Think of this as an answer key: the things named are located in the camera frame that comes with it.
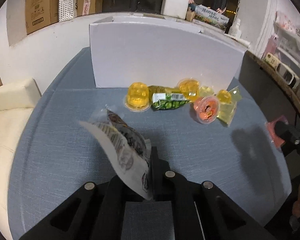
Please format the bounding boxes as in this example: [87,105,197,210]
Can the printed landscape carton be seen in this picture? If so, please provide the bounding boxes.
[189,4,230,33]

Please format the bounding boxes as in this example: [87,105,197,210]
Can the white plastic bottle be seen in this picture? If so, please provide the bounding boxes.
[228,18,242,38]

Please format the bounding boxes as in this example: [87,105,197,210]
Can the white barcode meat snack packet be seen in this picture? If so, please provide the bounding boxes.
[79,108,153,200]

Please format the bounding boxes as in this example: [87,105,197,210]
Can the large yellow jelly cup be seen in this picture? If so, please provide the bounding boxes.
[125,82,151,112]

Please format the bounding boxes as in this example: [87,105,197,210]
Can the pale yellow jelly cup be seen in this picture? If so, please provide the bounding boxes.
[199,86,215,98]

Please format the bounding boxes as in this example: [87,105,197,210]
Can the white grey alarm clock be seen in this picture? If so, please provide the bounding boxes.
[275,63,300,88]

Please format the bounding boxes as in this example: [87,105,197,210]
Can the orange fruit jelly cup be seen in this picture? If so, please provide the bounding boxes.
[193,95,220,124]

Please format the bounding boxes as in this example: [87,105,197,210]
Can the blue grey table cloth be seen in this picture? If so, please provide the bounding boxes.
[8,48,292,239]

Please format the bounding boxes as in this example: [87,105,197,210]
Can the green yellow snack packet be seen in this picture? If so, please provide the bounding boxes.
[148,86,190,110]

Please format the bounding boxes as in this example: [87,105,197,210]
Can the pale yellow jelly pouch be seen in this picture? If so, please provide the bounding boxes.
[217,86,242,126]

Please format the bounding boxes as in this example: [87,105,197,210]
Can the small open cardboard box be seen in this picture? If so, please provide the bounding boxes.
[77,0,103,16]

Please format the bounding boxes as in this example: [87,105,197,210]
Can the white foam box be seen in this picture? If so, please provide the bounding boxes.
[160,0,189,20]

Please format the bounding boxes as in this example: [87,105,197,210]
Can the dark wooden side table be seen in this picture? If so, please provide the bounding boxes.
[237,50,300,128]

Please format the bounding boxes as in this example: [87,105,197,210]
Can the clear plastic drawer organizer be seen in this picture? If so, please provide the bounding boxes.
[263,11,300,76]

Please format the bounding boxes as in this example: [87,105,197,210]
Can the small yellow jelly cup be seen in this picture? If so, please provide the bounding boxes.
[216,89,232,104]

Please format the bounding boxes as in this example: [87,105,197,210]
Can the large white storage box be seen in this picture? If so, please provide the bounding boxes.
[89,16,245,91]

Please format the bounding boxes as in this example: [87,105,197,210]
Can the large brown cardboard box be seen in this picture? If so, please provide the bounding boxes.
[25,0,59,35]

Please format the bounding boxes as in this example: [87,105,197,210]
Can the cream leather sofa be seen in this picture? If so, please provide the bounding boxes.
[0,78,41,239]

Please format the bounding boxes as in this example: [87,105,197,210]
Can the cream patterned small box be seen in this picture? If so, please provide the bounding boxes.
[264,53,281,69]

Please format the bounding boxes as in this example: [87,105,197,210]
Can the pink jelly cup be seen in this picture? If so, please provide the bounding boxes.
[266,115,288,149]

